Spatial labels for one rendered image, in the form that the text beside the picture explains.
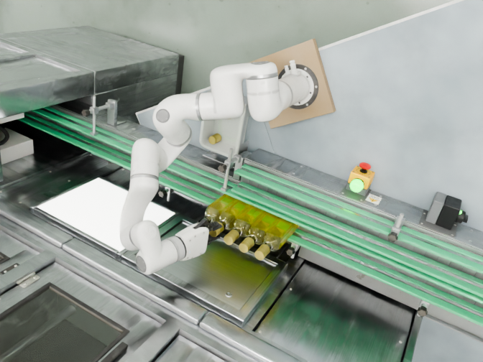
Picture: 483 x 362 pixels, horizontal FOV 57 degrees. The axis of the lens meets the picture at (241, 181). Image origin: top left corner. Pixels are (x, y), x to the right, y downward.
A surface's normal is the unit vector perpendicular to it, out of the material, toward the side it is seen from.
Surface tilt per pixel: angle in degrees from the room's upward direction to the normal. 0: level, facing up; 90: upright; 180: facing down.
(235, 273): 90
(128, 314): 90
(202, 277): 90
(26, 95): 90
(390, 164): 0
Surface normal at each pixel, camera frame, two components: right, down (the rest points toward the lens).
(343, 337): 0.15, -0.88
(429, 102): -0.48, 0.35
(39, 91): 0.86, 0.36
